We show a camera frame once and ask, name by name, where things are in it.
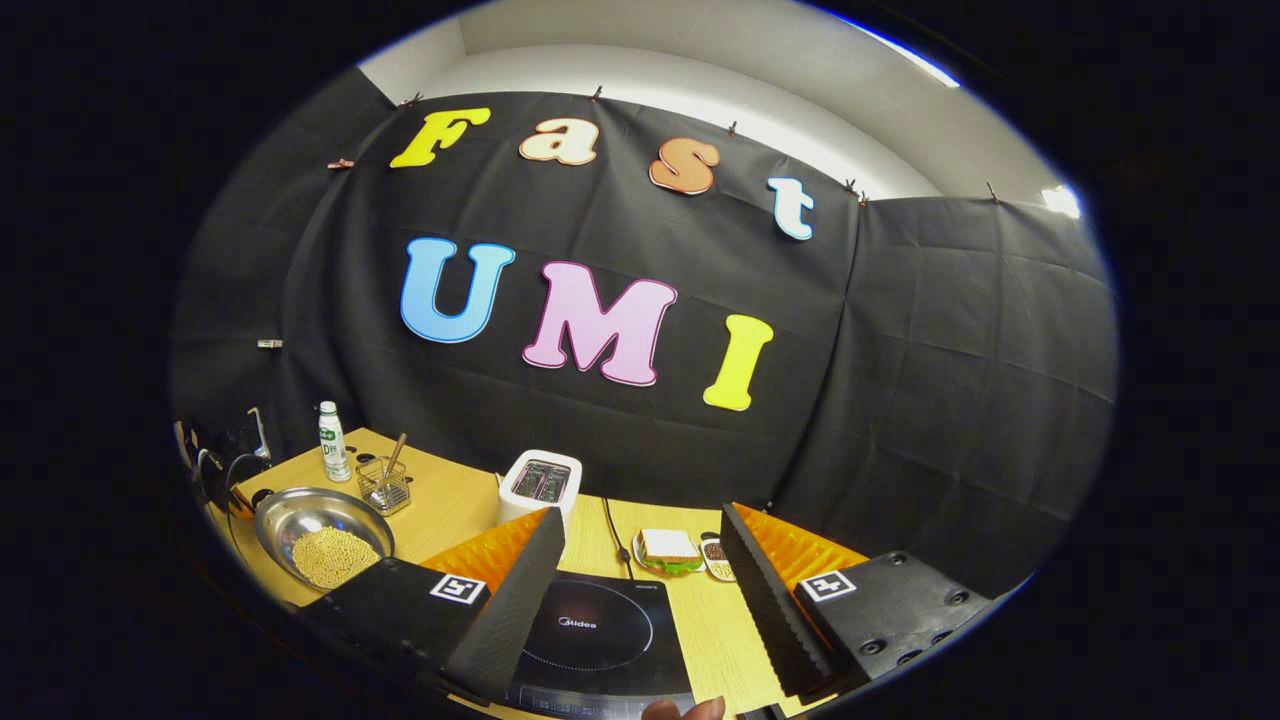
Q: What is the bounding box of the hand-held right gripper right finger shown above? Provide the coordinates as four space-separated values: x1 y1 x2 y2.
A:
720 502 993 701

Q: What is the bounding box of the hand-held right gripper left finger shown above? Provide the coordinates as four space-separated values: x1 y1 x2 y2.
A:
300 507 567 706

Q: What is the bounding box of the black induction cooktop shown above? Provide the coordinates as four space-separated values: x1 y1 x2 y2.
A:
500 570 697 720

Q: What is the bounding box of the pile of yellow soybeans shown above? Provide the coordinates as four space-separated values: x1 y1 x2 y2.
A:
290 527 383 591

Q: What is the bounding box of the stainless steel pot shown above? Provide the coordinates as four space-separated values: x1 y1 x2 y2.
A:
230 486 396 593

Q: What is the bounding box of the white divided dish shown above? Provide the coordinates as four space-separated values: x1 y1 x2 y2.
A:
699 532 739 584

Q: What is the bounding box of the white toaster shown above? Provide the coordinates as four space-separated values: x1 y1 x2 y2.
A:
497 449 584 551

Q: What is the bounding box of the sandwich with lettuce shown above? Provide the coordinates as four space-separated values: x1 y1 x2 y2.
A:
640 528 705 574

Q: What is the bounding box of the white sandwich plate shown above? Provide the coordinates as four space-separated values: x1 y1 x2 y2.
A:
632 538 708 578

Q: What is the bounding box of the white bottle with green label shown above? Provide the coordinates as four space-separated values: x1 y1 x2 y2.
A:
318 401 352 484

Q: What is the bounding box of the black backdrop cloth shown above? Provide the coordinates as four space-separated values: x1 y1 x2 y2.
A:
168 68 1119 601

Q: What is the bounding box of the black power cable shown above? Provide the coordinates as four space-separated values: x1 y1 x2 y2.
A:
600 497 638 579

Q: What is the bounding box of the wire utensil holder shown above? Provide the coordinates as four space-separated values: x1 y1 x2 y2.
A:
356 455 413 517

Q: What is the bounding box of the dark equipment with cables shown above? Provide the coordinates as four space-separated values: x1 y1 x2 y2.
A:
175 405 273 521

